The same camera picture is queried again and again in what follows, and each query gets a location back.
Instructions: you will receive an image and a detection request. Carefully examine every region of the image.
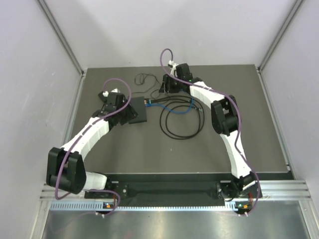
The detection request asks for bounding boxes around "black power adapter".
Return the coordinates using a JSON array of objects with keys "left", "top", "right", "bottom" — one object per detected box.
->
[{"left": 98, "top": 88, "right": 120, "bottom": 103}]

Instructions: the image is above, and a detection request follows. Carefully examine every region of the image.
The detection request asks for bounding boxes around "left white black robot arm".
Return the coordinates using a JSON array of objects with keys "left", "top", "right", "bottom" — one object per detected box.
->
[{"left": 46, "top": 103, "right": 138, "bottom": 200}]

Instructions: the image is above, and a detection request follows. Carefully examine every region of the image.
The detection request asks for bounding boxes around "black network switch box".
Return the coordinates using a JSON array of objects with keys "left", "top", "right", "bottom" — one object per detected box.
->
[{"left": 129, "top": 97, "right": 147, "bottom": 124}]

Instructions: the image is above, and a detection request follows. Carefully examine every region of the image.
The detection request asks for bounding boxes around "right aluminium frame post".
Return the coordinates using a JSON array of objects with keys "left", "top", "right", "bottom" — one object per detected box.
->
[{"left": 256, "top": 0, "right": 305, "bottom": 74}]

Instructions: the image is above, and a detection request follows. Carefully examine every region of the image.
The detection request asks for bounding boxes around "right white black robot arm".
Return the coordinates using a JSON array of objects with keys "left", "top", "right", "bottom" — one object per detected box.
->
[{"left": 159, "top": 74, "right": 257, "bottom": 197}]

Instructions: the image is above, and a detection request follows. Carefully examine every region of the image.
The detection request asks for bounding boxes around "grey slotted cable duct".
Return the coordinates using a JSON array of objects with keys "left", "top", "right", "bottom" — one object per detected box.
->
[{"left": 50, "top": 201, "right": 248, "bottom": 212}]

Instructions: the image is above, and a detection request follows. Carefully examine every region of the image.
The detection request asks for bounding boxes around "front aluminium frame rail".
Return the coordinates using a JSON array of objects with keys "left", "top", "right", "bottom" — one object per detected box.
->
[{"left": 40, "top": 180, "right": 311, "bottom": 201}]

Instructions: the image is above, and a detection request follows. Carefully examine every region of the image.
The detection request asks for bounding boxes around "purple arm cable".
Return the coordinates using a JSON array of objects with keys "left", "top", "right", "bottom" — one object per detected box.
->
[
  {"left": 49, "top": 78, "right": 133, "bottom": 235},
  {"left": 159, "top": 48, "right": 261, "bottom": 217}
]

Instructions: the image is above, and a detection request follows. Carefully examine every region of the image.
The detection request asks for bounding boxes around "aluminium frame post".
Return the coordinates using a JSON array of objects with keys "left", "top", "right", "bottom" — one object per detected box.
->
[
  {"left": 36, "top": 0, "right": 84, "bottom": 76},
  {"left": 256, "top": 0, "right": 305, "bottom": 74}
]

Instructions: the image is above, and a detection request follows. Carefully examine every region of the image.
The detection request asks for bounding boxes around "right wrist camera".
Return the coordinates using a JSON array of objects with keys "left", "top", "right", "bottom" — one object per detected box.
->
[{"left": 175, "top": 63, "right": 193, "bottom": 82}]

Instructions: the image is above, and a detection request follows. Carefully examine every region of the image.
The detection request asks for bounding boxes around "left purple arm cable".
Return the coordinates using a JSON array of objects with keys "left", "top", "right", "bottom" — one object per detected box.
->
[{"left": 49, "top": 78, "right": 133, "bottom": 235}]

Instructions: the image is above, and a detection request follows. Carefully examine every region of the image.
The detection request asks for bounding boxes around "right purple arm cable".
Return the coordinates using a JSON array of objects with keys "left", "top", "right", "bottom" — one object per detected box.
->
[{"left": 159, "top": 48, "right": 261, "bottom": 217}]

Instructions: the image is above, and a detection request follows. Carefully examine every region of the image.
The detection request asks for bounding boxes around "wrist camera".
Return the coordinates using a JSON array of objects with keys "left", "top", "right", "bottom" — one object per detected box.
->
[
  {"left": 175, "top": 63, "right": 193, "bottom": 82},
  {"left": 107, "top": 92, "right": 125, "bottom": 108}
]

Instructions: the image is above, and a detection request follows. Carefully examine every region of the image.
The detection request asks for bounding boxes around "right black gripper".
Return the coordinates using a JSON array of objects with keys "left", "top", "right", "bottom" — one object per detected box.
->
[{"left": 159, "top": 75, "right": 183, "bottom": 94}]

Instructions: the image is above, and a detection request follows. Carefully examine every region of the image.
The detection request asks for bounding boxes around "black ethernet cable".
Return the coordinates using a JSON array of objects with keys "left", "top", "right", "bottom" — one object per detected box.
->
[
  {"left": 149, "top": 97, "right": 204, "bottom": 137},
  {"left": 149, "top": 96, "right": 206, "bottom": 140}
]

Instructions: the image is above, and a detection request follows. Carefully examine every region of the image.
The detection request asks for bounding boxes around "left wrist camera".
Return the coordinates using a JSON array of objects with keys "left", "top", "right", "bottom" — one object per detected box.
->
[{"left": 107, "top": 92, "right": 125, "bottom": 108}]

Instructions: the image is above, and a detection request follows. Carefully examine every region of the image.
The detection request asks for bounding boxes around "blue ethernet cable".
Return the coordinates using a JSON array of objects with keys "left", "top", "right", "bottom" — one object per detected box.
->
[{"left": 147, "top": 97, "right": 197, "bottom": 116}]

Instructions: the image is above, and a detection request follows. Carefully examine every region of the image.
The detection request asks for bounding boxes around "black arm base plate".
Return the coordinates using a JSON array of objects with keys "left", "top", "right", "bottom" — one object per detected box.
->
[{"left": 84, "top": 174, "right": 264, "bottom": 200}]

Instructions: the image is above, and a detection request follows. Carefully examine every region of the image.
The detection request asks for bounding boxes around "left aluminium frame post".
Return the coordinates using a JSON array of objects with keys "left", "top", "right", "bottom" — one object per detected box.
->
[{"left": 36, "top": 0, "right": 84, "bottom": 76}]

